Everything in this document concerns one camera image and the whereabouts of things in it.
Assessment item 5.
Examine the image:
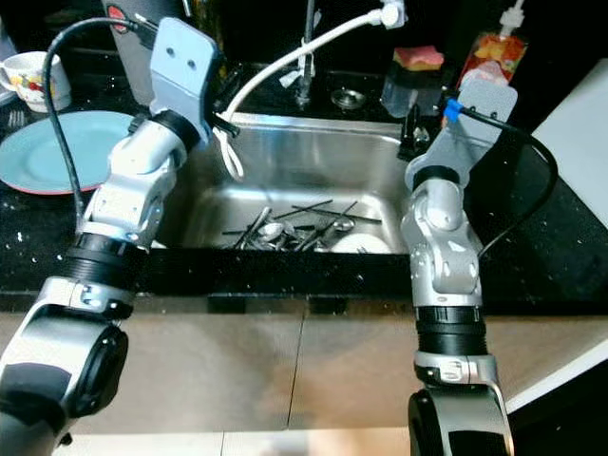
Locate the stainless steel kitchen sink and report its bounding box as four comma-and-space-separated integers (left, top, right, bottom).
161, 112, 433, 253

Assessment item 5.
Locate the grey cylindrical canister red badge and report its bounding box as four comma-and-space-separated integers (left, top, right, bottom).
103, 0, 181, 105

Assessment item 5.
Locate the pink and yellow sponge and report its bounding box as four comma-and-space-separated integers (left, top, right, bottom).
392, 46, 446, 72

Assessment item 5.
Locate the white bowl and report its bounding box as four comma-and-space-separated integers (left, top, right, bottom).
331, 233, 392, 255

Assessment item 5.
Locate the white flexible hose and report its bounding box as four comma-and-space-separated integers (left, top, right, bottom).
217, 9, 386, 181

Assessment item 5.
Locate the peach hand soap bottle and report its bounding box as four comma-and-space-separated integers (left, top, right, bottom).
456, 0, 530, 96

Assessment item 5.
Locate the chrome kitchen faucet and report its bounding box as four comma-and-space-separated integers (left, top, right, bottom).
293, 0, 322, 107

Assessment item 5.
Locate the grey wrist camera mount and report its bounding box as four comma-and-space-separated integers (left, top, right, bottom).
149, 17, 224, 143
404, 78, 519, 191

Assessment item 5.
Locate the white cartoon print mug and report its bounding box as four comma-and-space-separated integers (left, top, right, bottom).
2, 50, 72, 113

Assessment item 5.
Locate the clear plastic sponge holder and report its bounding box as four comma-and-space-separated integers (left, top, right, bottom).
380, 62, 447, 118

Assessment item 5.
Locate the olive oil glass bottle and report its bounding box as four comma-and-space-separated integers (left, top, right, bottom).
190, 0, 227, 29

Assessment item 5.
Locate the light blue plate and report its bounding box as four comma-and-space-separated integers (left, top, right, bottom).
0, 111, 139, 196

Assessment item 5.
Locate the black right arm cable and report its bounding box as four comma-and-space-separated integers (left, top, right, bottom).
446, 100, 560, 257

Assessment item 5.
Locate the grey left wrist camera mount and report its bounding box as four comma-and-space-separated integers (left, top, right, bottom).
149, 17, 224, 143

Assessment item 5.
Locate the white tie strip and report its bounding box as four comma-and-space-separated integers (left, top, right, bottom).
280, 43, 313, 93

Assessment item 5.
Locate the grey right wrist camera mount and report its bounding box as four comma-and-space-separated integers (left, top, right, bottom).
404, 78, 519, 191

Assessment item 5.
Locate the white faucet hose adapter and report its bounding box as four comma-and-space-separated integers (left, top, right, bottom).
375, 0, 408, 29

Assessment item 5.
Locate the translucent white plastic food cover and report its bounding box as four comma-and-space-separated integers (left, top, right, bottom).
0, 19, 22, 82

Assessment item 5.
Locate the round metal sink hole cap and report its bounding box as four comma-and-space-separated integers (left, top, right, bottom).
331, 87, 367, 110

